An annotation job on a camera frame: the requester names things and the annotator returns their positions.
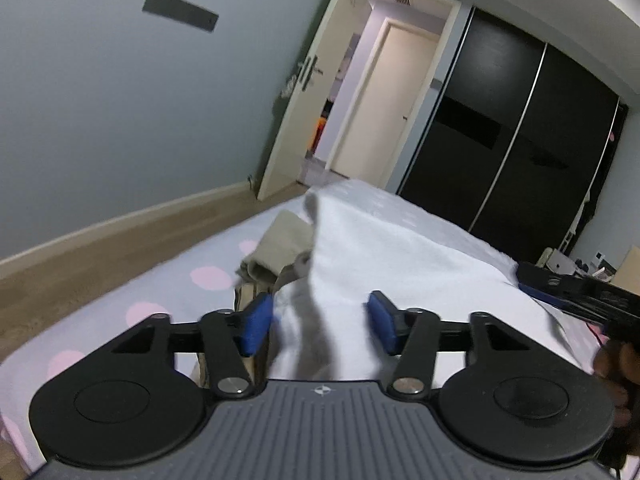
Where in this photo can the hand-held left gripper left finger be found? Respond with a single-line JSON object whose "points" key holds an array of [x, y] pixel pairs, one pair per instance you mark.
{"points": [[257, 327]]}

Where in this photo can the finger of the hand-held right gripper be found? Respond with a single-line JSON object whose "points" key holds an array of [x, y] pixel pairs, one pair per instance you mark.
{"points": [[555, 279], [542, 296]]}

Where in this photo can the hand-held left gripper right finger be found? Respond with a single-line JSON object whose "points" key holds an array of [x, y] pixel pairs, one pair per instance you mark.
{"points": [[382, 322]]}

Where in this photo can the white sweater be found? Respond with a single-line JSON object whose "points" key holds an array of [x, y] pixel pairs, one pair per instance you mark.
{"points": [[400, 260]]}

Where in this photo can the person's right forearm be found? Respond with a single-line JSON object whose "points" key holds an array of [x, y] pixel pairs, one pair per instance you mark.
{"points": [[625, 447]]}

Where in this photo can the person's right hand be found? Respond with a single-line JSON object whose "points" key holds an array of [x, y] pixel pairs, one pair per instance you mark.
{"points": [[620, 375]]}

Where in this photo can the beige padded headboard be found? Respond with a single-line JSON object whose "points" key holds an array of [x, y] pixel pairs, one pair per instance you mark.
{"points": [[629, 270]]}

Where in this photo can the khaki folded garment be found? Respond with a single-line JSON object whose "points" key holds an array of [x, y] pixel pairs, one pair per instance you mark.
{"points": [[280, 240]]}

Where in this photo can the bed with pink dotted sheet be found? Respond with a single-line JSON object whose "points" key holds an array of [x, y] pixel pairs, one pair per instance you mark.
{"points": [[175, 280]]}

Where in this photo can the black sliding wardrobe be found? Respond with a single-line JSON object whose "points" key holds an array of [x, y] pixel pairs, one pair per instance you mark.
{"points": [[500, 125]]}

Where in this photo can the hallway door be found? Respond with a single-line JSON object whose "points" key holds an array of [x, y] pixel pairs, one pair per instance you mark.
{"points": [[385, 100]]}

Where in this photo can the cream door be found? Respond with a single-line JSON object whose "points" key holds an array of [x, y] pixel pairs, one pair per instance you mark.
{"points": [[320, 25]]}

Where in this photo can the long grey wall panel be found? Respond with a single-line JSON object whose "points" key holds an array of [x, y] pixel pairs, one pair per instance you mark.
{"points": [[180, 10]]}

